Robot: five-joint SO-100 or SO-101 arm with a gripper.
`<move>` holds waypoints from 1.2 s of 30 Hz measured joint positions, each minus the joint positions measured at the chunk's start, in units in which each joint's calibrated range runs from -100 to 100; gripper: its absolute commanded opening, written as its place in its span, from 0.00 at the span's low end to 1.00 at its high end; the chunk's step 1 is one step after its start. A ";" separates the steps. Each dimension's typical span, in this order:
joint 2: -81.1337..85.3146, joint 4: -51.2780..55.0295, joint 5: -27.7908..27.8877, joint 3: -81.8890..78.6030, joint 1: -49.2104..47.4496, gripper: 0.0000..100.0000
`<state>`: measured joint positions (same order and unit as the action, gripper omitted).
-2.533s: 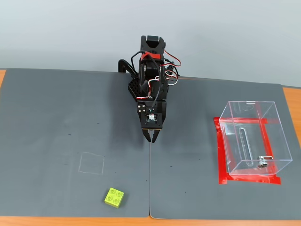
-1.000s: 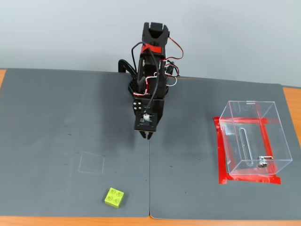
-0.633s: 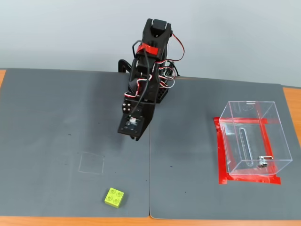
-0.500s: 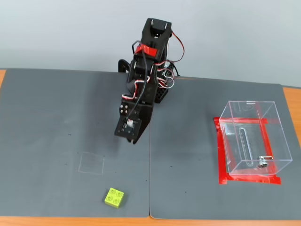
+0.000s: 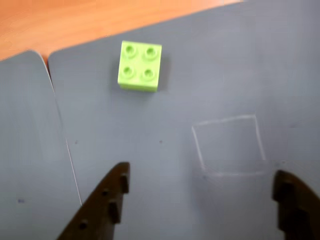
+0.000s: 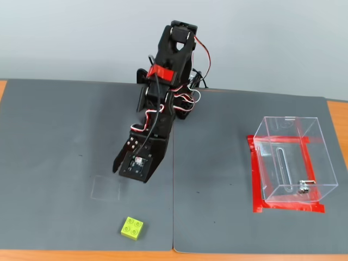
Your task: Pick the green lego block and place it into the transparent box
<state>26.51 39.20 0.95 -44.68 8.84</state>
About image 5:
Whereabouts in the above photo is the grey rubber mat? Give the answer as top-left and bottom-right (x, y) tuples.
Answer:
(0, 49), (83, 240)
(47, 0), (320, 240)

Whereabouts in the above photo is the green lego block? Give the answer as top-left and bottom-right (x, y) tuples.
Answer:
(117, 40), (163, 93)

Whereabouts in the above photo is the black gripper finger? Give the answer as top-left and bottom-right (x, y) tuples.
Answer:
(56, 161), (131, 240)
(271, 169), (320, 240)

